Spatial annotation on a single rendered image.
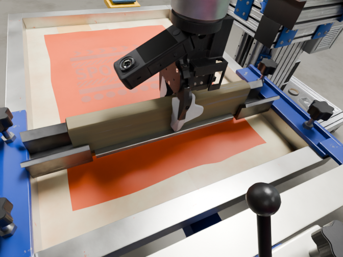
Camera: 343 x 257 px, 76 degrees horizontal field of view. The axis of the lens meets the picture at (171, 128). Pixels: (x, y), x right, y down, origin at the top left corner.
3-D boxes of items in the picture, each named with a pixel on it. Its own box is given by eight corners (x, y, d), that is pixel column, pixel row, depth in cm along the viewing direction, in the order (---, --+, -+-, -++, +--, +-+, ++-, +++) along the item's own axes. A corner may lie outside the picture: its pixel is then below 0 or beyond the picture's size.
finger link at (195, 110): (203, 133, 43) (210, 92, 38) (176, 141, 41) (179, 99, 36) (195, 124, 46) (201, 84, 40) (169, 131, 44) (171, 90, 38)
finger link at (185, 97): (189, 123, 38) (195, 76, 32) (181, 125, 37) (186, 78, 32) (177, 109, 41) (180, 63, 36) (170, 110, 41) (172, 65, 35)
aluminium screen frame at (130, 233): (13, 25, 73) (7, 13, 70) (173, 14, 93) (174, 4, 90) (12, 305, 27) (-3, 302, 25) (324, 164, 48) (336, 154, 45)
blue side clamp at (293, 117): (229, 87, 65) (237, 66, 59) (243, 84, 66) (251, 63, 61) (307, 171, 47) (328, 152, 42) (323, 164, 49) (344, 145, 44)
